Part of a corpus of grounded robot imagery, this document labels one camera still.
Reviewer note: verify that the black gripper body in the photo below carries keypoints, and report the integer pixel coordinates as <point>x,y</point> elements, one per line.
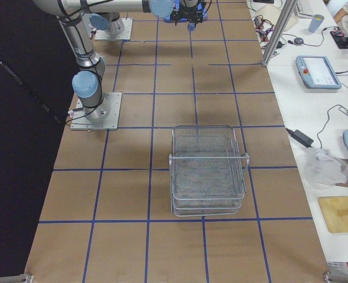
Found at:
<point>188,3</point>

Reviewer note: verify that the red emergency stop button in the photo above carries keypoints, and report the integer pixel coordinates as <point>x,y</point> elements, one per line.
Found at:
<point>191,27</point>

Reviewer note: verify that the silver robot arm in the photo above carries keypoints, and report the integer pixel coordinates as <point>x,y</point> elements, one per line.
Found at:
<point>87,83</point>
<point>110,22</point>

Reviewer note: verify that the blue plastic tray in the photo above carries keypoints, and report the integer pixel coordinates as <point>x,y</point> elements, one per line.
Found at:
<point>203,16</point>

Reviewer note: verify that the beige plastic tray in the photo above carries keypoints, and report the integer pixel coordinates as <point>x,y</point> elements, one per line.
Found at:
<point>272,13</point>

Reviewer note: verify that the blue cup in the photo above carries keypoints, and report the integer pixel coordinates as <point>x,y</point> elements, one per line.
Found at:
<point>315,23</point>

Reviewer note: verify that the black power adapter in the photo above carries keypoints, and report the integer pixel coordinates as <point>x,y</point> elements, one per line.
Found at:
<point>300,137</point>

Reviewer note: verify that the clear plastic bag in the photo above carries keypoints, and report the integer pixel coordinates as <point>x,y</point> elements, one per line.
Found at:
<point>322,168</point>

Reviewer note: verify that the wooden cutting board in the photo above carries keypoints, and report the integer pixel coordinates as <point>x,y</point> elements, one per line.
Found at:
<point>335,213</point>

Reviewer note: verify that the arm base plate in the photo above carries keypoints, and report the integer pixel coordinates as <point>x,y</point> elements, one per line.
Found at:
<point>124,36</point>
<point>106,116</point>

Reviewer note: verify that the aluminium frame post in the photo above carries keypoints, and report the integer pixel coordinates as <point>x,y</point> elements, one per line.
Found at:
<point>283,20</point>

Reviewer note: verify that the silver wire mesh shelf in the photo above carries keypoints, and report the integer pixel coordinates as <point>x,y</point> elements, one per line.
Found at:
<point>206,171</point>

